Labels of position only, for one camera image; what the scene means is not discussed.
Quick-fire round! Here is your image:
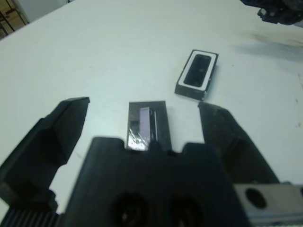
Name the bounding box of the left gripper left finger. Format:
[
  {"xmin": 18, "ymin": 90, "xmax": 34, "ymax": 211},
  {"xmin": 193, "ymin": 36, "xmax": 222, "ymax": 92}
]
[{"xmin": 0, "ymin": 96, "xmax": 90, "ymax": 215}]

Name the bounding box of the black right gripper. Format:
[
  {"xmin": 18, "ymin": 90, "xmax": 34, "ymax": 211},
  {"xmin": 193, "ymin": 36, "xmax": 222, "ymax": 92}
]
[{"xmin": 241, "ymin": 0, "xmax": 303, "ymax": 24}]

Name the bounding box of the black box lid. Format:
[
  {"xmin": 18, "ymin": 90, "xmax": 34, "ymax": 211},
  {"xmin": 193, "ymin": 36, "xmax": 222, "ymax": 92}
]
[{"xmin": 126, "ymin": 100, "xmax": 172, "ymax": 152}]

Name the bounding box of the black phone-like camera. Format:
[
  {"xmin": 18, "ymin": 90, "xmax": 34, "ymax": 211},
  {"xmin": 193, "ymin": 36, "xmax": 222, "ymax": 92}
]
[{"xmin": 183, "ymin": 53, "xmax": 212, "ymax": 87}]

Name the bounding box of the black box white insert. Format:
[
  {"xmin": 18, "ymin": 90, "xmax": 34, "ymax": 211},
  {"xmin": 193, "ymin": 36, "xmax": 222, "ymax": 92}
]
[{"xmin": 174, "ymin": 49, "xmax": 219, "ymax": 100}]

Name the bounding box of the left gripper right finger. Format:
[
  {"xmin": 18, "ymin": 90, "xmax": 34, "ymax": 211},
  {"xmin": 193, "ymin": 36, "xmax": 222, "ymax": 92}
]
[{"xmin": 197, "ymin": 101, "xmax": 280, "ymax": 185}]

